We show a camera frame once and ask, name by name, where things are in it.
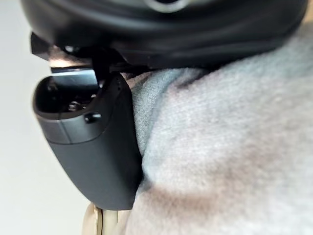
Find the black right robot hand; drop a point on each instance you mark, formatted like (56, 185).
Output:
(102, 151)

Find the grey fleece cushion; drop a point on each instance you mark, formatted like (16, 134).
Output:
(220, 147)

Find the beige cushion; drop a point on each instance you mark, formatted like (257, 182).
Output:
(102, 221)

